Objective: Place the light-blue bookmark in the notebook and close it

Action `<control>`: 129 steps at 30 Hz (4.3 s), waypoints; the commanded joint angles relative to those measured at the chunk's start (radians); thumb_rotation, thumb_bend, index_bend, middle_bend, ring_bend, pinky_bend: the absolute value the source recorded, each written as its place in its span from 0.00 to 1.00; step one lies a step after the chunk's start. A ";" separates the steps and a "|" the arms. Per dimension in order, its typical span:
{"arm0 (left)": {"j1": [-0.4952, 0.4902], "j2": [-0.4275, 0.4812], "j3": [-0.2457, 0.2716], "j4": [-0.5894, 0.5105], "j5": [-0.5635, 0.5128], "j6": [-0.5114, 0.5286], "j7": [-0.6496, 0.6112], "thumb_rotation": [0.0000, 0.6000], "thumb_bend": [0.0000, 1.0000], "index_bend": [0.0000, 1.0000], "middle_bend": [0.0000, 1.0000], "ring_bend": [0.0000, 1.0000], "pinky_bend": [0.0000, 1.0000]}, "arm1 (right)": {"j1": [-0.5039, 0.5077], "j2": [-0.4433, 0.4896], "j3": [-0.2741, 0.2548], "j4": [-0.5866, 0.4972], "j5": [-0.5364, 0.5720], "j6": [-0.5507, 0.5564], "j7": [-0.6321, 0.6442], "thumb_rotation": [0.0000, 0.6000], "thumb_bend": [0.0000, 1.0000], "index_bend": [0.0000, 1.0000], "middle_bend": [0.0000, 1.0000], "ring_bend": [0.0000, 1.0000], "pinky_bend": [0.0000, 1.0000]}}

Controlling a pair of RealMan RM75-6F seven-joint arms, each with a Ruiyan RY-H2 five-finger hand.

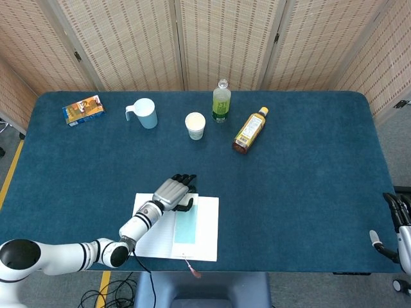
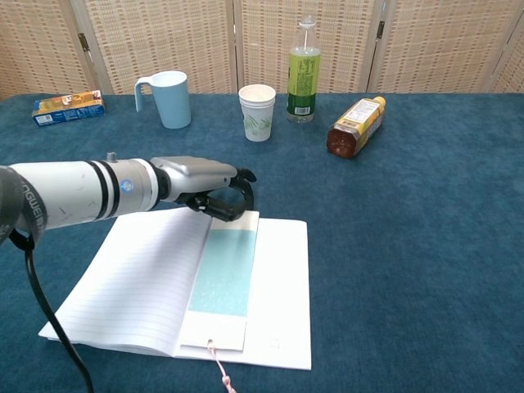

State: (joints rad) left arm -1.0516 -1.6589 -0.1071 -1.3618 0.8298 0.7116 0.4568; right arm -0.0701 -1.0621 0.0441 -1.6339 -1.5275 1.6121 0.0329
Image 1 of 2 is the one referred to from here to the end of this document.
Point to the chrome chair leg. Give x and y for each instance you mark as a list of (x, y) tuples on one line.
[(4, 126)]

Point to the black caster wheel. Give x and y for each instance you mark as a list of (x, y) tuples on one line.
[(2, 152)]

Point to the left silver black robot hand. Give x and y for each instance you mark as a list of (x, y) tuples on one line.
[(170, 192)]

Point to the orange and blue snack box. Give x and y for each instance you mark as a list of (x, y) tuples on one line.
[(84, 110)]

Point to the black base foot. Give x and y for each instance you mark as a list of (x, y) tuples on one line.
[(403, 189)]

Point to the white notebook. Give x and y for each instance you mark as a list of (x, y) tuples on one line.
[(208, 231)]

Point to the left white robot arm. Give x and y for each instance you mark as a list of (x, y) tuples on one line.
[(64, 253)]

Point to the grey caster wheel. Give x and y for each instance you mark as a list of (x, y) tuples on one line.
[(401, 286)]

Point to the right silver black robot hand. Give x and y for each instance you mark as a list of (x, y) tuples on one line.
[(406, 244)]

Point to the white paper cup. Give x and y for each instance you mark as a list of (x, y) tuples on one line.
[(195, 126)]

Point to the green tea plastic bottle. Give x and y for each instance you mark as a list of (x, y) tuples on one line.
[(221, 106)]

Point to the short woven screen panel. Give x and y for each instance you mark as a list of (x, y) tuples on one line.
[(13, 96)]

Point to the light blue plastic mug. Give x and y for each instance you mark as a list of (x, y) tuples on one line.
[(146, 115)]

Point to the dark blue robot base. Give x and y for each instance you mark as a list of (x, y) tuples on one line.
[(224, 288)]

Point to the yellow floor tape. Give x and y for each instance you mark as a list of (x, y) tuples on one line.
[(13, 167)]

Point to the woven folding screen panel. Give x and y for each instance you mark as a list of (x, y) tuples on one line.
[(391, 64), (321, 41), (128, 41), (224, 38), (32, 41)]

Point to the amber bottle with yellow cap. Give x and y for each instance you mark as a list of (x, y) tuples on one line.
[(250, 130)]

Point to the light blue bookmark with tassel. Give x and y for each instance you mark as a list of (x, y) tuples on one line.
[(186, 227)]

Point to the dark blue table cloth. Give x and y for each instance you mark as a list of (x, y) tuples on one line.
[(289, 192)]

